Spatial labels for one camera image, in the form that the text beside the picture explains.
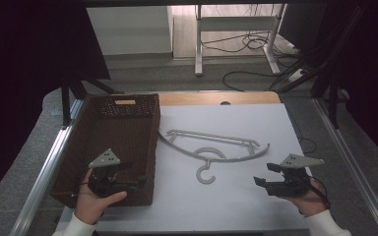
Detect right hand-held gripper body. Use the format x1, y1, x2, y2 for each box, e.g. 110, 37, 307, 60
265, 153, 326, 199

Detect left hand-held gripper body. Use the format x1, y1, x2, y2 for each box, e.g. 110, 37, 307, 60
88, 147, 139, 199

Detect brown wicker basket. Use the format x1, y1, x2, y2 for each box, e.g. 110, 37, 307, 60
49, 93, 161, 208

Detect grey plastic clothes hanger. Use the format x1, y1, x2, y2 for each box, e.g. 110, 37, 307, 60
157, 129, 271, 186

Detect person's right hand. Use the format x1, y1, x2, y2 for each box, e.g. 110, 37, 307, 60
280, 178, 329, 217

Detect person's left hand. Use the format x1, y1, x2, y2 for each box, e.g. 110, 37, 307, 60
75, 168, 128, 226

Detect white table mat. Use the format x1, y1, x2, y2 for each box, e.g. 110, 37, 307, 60
55, 103, 313, 232

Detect black tripod stand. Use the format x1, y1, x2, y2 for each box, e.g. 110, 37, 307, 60
60, 76, 125, 128

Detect black metal stand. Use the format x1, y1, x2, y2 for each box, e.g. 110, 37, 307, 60
309, 4, 368, 130

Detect white power strip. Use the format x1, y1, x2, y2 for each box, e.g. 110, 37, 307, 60
287, 68, 305, 84

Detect white cabinet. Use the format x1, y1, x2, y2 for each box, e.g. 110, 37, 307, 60
86, 6, 174, 56

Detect thin black cable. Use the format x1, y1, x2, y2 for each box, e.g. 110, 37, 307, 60
285, 107, 318, 155

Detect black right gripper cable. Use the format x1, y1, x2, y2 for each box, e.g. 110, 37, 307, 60
307, 176, 331, 210

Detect aluminium frame rail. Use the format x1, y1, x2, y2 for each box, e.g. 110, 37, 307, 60
312, 97, 378, 236
9, 97, 87, 236

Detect long black floor cable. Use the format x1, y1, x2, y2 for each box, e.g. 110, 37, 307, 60
221, 70, 279, 92

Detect tangled black floor cables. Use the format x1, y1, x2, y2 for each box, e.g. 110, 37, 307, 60
200, 30, 298, 55

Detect white metal desk frame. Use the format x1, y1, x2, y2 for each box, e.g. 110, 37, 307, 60
194, 3, 288, 78

